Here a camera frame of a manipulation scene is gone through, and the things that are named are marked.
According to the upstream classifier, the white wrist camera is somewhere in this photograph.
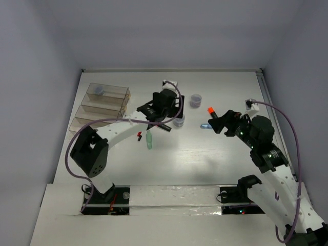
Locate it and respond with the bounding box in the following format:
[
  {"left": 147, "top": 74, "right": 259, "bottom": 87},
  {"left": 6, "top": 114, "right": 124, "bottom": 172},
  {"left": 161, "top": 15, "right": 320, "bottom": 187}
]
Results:
[
  {"left": 244, "top": 99, "right": 260, "bottom": 118},
  {"left": 162, "top": 80, "right": 178, "bottom": 91}
]

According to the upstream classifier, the clear tub of clips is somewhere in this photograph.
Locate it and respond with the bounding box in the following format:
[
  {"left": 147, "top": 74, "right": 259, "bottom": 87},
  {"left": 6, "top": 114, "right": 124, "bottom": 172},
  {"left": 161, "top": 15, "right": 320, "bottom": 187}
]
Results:
[{"left": 94, "top": 86, "right": 105, "bottom": 95}]

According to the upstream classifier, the green correction tape pen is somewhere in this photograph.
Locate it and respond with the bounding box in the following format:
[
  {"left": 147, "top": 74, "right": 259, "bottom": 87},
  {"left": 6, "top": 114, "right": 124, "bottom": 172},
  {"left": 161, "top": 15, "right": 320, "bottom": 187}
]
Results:
[{"left": 146, "top": 130, "right": 152, "bottom": 150}]

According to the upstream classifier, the blue correction tape pen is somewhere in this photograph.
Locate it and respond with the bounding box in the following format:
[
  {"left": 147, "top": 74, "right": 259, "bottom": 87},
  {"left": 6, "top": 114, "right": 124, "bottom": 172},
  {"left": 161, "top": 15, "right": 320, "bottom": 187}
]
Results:
[{"left": 200, "top": 124, "right": 212, "bottom": 130}]

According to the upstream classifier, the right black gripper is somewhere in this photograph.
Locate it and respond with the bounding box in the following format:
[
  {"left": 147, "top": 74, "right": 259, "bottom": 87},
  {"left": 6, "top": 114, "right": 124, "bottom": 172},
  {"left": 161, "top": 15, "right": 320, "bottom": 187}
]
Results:
[{"left": 207, "top": 109, "right": 258, "bottom": 149}]

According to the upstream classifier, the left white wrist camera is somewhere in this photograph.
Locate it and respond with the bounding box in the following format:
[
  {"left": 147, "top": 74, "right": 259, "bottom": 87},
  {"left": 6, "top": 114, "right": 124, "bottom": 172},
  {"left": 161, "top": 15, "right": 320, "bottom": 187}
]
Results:
[{"left": 162, "top": 80, "right": 178, "bottom": 91}]

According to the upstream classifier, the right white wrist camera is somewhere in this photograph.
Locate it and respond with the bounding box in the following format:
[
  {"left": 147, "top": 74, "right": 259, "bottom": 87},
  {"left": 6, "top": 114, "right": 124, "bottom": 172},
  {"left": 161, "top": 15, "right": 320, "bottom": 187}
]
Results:
[{"left": 244, "top": 99, "right": 260, "bottom": 118}]

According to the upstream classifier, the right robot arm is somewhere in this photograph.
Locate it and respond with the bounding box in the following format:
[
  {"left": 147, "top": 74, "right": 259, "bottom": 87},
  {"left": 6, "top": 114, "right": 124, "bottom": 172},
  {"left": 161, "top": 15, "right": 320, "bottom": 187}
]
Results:
[{"left": 208, "top": 108, "right": 327, "bottom": 245}]

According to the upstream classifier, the aluminium rail right edge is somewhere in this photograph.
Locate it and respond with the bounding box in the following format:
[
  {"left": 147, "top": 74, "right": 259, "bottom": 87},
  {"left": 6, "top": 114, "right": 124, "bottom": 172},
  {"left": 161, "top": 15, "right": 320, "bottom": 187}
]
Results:
[{"left": 255, "top": 69, "right": 295, "bottom": 175}]

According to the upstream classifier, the orange cap black highlighter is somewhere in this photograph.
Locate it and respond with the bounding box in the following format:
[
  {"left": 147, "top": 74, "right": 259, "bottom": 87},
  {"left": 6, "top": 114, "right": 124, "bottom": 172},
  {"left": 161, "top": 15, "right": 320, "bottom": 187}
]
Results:
[{"left": 208, "top": 107, "right": 218, "bottom": 119}]

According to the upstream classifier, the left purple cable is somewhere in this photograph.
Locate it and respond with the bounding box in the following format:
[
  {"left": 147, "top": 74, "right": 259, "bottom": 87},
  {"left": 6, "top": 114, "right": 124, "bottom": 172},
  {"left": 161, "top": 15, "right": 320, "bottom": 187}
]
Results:
[{"left": 64, "top": 80, "right": 184, "bottom": 213}]

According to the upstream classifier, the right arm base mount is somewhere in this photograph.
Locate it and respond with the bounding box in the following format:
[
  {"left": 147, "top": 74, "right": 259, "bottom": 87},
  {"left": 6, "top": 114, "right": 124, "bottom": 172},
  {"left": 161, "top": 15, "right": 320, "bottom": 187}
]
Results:
[{"left": 216, "top": 186, "right": 264, "bottom": 215}]

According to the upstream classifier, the pink cap black highlighter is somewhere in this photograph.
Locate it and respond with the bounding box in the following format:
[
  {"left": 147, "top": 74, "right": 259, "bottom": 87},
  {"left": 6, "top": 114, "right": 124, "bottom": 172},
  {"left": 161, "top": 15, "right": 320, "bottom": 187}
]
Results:
[{"left": 158, "top": 124, "right": 172, "bottom": 132}]

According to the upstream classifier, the clear tiered organizer box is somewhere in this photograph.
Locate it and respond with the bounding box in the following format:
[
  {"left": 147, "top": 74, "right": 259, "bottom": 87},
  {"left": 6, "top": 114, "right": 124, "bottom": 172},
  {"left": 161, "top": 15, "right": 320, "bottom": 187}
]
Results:
[{"left": 69, "top": 83, "right": 131, "bottom": 133}]

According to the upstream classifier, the clear clip tub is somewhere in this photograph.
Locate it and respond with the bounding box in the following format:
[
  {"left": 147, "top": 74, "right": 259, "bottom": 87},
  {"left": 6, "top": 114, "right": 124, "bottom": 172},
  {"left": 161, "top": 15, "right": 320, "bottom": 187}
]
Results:
[
  {"left": 172, "top": 115, "right": 185, "bottom": 127},
  {"left": 190, "top": 94, "right": 202, "bottom": 108}
]

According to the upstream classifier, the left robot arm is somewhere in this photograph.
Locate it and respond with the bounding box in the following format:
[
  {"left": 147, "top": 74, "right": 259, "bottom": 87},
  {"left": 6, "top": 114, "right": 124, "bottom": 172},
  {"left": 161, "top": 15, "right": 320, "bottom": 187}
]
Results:
[{"left": 65, "top": 83, "right": 184, "bottom": 203}]

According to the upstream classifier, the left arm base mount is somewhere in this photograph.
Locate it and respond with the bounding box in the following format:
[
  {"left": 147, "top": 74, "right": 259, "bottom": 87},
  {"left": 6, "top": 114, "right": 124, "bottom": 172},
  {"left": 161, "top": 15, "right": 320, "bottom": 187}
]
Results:
[{"left": 81, "top": 184, "right": 130, "bottom": 216}]

